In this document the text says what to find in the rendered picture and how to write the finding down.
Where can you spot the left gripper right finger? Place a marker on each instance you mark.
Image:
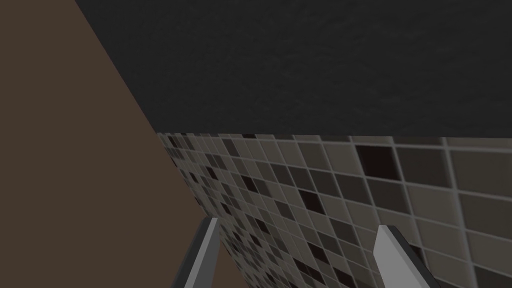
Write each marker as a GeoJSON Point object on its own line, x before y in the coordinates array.
{"type": "Point", "coordinates": [396, 264]}

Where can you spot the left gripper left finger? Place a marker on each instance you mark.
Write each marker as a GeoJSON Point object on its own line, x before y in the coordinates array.
{"type": "Point", "coordinates": [202, 260]}

